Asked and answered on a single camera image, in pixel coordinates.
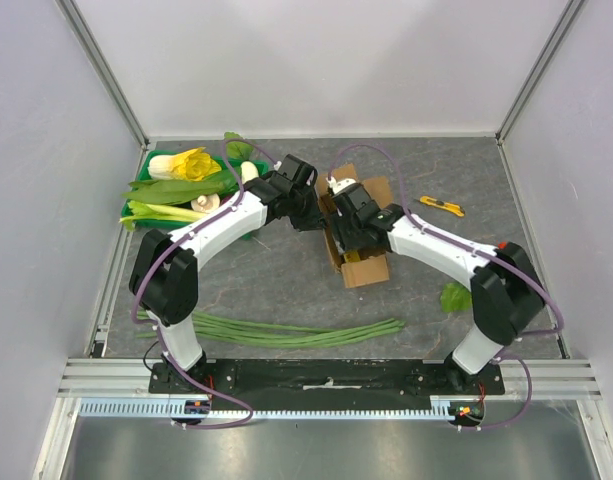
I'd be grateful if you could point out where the green bok choy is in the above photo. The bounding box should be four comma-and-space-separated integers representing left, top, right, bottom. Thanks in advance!
117, 199, 187, 232

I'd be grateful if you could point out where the yellow napa cabbage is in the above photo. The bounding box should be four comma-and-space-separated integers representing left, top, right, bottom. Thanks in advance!
147, 147, 222, 181

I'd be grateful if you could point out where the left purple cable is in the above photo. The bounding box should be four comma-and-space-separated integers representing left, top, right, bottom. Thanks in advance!
130, 138, 287, 430

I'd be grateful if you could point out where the white mushroom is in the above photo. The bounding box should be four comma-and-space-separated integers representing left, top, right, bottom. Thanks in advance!
191, 194, 221, 214

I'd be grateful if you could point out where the yellow utility knife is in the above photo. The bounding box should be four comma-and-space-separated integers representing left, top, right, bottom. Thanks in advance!
418, 195, 465, 218

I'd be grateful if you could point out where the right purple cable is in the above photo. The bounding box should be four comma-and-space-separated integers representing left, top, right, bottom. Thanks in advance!
328, 143, 565, 432

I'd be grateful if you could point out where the purple cable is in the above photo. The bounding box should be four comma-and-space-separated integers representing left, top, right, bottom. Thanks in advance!
130, 138, 287, 430
328, 143, 565, 432

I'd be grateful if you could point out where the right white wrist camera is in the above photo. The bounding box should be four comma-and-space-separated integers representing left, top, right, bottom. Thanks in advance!
327, 176, 357, 197

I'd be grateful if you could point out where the green leafy vegetable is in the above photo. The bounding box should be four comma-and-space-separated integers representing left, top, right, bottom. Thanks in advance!
122, 169, 239, 205

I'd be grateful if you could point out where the white eggplant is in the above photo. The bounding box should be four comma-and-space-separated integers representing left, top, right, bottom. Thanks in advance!
240, 161, 260, 184

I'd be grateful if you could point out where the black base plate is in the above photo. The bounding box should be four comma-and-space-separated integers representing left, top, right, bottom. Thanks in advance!
149, 359, 505, 402

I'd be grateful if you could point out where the brown cardboard express box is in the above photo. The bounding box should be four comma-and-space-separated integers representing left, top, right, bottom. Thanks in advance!
323, 163, 394, 288

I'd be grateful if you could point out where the white slotted cable duct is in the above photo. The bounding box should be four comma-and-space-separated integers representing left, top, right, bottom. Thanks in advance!
79, 398, 467, 421

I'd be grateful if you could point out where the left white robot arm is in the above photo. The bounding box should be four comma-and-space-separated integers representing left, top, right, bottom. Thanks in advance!
129, 155, 325, 393

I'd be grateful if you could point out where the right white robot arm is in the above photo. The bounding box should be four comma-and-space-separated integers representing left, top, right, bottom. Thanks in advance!
328, 178, 545, 394

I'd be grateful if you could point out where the green long beans bunch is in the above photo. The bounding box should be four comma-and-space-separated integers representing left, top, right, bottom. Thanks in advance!
135, 309, 407, 350

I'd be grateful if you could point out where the green leaf behind tray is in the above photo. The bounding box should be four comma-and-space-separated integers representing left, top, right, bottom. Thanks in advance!
223, 131, 254, 161

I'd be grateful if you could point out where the green plastic tray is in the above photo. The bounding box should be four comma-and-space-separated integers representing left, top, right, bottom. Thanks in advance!
125, 149, 270, 241

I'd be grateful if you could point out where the green lettuce leaf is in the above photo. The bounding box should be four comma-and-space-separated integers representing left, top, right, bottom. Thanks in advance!
440, 282, 472, 313

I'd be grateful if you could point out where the yellow item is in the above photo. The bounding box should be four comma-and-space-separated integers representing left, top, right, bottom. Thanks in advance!
342, 250, 366, 263

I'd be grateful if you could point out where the white leek stalk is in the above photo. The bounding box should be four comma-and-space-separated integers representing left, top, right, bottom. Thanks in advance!
148, 204, 207, 223

